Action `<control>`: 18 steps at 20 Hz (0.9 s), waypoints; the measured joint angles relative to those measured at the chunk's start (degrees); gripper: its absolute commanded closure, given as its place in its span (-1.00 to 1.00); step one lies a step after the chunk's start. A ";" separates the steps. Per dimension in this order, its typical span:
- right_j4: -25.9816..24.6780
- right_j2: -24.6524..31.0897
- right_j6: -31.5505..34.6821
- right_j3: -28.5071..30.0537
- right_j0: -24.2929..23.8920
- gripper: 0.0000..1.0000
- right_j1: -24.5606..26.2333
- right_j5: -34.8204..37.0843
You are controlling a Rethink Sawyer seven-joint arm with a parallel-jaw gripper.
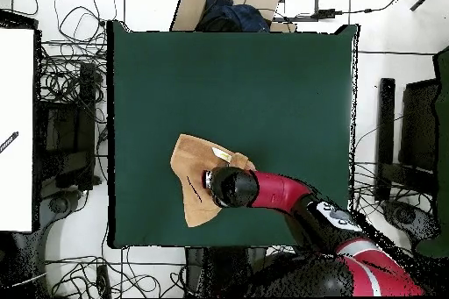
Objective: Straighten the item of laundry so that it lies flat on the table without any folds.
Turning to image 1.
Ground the dark blue garment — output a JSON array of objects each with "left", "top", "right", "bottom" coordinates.
[{"left": 195, "top": 0, "right": 272, "bottom": 33}]

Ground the dark green table cloth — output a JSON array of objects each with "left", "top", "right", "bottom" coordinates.
[{"left": 106, "top": 19, "right": 360, "bottom": 249}]

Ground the black cable bundle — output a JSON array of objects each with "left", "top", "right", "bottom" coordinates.
[{"left": 37, "top": 0, "right": 118, "bottom": 125}]

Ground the black power adapter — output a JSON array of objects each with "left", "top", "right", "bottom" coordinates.
[{"left": 310, "top": 8, "right": 337, "bottom": 20}]

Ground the brown cardboard box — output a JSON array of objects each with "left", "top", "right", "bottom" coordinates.
[{"left": 169, "top": 0, "right": 298, "bottom": 34}]

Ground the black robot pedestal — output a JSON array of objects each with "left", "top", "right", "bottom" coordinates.
[{"left": 184, "top": 246, "right": 267, "bottom": 298}]

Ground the grey caster base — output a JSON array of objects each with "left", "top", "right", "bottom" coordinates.
[{"left": 381, "top": 199, "right": 438, "bottom": 241}]

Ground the black power strip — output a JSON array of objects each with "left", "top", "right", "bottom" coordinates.
[{"left": 95, "top": 264, "right": 112, "bottom": 299}]

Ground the black frame stand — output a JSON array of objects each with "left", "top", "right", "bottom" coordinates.
[{"left": 33, "top": 61, "right": 102, "bottom": 192}]

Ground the orange terry towel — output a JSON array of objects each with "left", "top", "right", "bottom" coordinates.
[{"left": 169, "top": 133, "right": 257, "bottom": 229}]

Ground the black striped stick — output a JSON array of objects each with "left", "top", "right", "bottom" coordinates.
[{"left": 0, "top": 131, "right": 19, "bottom": 155}]

